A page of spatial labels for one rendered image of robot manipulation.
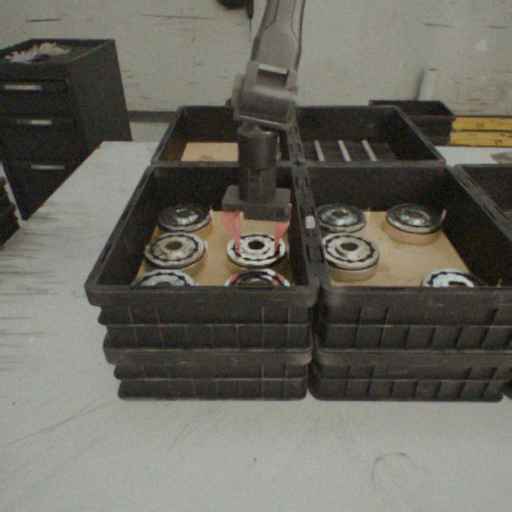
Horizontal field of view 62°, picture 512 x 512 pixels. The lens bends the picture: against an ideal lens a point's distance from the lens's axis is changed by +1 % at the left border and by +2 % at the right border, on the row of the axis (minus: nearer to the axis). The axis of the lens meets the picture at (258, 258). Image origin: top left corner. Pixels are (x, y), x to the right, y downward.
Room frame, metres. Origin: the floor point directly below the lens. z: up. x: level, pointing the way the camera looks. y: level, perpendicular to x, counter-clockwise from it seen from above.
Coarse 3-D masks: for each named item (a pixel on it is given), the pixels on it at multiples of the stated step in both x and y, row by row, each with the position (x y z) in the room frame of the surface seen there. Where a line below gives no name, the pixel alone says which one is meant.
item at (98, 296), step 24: (168, 168) 0.79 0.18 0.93; (192, 168) 0.79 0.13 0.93; (216, 168) 0.79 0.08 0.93; (288, 168) 0.79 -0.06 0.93; (120, 216) 0.59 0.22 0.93; (96, 264) 0.46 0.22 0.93; (312, 264) 0.46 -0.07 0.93; (96, 288) 0.41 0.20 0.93; (120, 288) 0.41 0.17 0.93; (144, 288) 0.42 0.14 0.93; (168, 288) 0.41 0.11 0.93; (192, 288) 0.41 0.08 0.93; (216, 288) 0.41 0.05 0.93; (240, 288) 0.41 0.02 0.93; (264, 288) 0.41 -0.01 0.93; (288, 288) 0.41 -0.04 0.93; (312, 288) 0.41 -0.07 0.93
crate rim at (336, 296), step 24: (312, 168) 0.79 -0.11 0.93; (336, 168) 0.79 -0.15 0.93; (360, 168) 0.79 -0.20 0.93; (384, 168) 0.79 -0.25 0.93; (408, 168) 0.79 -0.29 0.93; (432, 168) 0.79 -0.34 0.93; (312, 216) 0.62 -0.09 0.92; (312, 240) 0.52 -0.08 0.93; (336, 288) 0.41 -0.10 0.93; (360, 288) 0.41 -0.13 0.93; (384, 288) 0.41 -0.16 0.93; (408, 288) 0.41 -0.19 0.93; (432, 288) 0.41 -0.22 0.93; (456, 288) 0.41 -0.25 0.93; (480, 288) 0.41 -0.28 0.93; (504, 288) 0.41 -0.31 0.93
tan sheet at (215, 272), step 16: (240, 224) 0.74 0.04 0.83; (256, 224) 0.74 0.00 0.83; (272, 224) 0.74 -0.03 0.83; (208, 240) 0.68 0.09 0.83; (224, 240) 0.68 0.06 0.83; (224, 256) 0.62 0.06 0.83; (288, 256) 0.62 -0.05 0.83; (144, 272) 0.58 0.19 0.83; (208, 272) 0.58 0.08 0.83; (224, 272) 0.58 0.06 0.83; (288, 272) 0.58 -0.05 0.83
